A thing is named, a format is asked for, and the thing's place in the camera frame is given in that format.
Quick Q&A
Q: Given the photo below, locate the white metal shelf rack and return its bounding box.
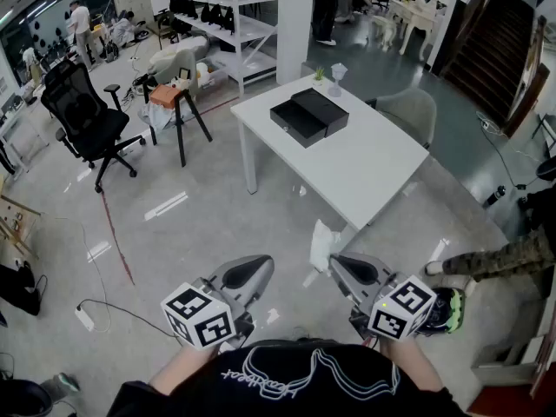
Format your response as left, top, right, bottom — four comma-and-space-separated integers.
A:
167, 0, 280, 99

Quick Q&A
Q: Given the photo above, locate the grey shell chair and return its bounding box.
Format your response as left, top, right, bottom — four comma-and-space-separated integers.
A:
367, 87, 438, 149

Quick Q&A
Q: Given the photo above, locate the black bag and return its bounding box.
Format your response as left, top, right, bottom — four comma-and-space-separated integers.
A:
0, 261, 49, 317

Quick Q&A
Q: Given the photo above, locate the brown wooden staircase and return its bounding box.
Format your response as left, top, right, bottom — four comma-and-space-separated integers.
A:
434, 0, 551, 137

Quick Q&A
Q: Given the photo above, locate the clear plastic bin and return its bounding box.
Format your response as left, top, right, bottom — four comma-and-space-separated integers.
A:
195, 56, 230, 89

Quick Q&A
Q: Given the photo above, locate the black cable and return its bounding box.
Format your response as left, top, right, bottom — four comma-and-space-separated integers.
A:
76, 298, 186, 347
476, 119, 540, 190

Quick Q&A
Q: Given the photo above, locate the white vanity table with mirror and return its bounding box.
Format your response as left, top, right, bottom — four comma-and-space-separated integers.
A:
387, 0, 440, 63

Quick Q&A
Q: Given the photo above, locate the white stool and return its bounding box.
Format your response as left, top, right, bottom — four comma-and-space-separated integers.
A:
369, 14, 399, 52

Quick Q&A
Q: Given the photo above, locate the wooden rack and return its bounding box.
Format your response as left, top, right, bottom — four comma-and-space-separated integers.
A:
0, 175, 44, 261

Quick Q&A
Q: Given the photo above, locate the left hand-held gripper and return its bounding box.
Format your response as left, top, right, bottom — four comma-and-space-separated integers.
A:
160, 255, 276, 351

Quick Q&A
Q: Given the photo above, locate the person's black printed t-shirt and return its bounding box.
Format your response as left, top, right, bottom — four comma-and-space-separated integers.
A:
106, 339, 471, 417

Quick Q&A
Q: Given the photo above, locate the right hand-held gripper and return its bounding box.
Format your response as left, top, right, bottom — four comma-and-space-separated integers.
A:
328, 251, 438, 348

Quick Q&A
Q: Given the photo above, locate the person's right forearm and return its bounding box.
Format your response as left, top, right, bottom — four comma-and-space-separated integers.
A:
376, 334, 440, 395

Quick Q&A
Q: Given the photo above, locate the black and green sneaker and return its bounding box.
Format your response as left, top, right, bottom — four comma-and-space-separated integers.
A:
416, 287, 467, 336

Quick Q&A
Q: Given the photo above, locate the grey cloth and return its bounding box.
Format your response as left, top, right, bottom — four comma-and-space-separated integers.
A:
137, 101, 175, 130

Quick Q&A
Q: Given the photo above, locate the black mesh office chair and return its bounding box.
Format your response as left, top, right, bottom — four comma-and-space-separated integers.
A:
41, 58, 148, 194

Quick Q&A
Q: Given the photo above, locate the black round bin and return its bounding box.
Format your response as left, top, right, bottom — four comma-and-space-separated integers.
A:
0, 378, 54, 417

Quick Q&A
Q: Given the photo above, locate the person's left forearm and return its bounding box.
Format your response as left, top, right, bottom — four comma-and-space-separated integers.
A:
149, 343, 223, 398

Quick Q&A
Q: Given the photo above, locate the black water bottle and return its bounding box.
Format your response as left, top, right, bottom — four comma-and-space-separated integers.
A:
483, 184, 507, 209

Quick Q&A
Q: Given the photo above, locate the white cloth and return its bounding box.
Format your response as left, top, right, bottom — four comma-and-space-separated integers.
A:
308, 218, 343, 274

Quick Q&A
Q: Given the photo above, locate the grey sneaker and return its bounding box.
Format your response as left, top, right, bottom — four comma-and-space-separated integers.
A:
41, 371, 82, 401

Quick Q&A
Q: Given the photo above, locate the row of black bags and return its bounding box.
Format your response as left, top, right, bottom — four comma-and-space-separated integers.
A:
166, 0, 245, 36

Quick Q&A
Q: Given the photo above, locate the grey chair with black legs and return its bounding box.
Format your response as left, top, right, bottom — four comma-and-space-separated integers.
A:
142, 49, 214, 168

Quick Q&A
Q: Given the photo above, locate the black drawer box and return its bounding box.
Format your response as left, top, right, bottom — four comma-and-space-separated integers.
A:
269, 87, 350, 149

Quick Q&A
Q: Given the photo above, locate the white cushion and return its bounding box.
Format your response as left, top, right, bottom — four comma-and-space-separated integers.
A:
147, 36, 213, 76

